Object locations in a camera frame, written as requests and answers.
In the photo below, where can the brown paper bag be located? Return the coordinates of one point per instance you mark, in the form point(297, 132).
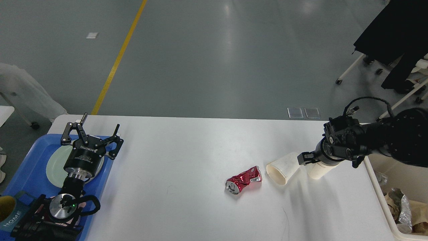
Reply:
point(419, 219)

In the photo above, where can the person in light trousers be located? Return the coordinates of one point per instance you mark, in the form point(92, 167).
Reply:
point(23, 90)

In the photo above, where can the black jacket on chair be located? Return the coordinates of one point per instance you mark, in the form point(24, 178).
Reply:
point(397, 33)

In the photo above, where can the white rolling chair frame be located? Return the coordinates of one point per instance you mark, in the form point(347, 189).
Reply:
point(415, 83)

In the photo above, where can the green plate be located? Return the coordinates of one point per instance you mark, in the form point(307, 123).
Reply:
point(54, 170)

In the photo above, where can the foil wrapper with napkin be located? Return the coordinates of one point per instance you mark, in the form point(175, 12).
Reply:
point(381, 178)

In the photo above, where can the dark teal mug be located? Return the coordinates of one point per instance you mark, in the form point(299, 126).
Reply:
point(13, 208)

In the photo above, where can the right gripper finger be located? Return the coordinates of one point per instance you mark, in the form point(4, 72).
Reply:
point(306, 158)

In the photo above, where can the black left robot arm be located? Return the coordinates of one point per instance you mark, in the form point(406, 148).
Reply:
point(33, 226)

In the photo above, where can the beige plastic bin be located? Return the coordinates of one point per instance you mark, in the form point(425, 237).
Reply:
point(411, 180)

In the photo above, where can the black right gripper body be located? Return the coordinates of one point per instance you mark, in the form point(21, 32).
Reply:
point(322, 155)

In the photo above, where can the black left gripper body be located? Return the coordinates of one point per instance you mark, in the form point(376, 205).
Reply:
point(83, 161)

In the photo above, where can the crushed red soda can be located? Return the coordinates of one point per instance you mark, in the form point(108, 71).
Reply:
point(237, 183)

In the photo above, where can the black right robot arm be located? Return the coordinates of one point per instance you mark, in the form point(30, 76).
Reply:
point(402, 136)

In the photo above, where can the foil bag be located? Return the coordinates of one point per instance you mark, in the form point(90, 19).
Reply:
point(400, 210)

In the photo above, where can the white paper cup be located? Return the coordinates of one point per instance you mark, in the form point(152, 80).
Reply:
point(318, 170)
point(282, 169)

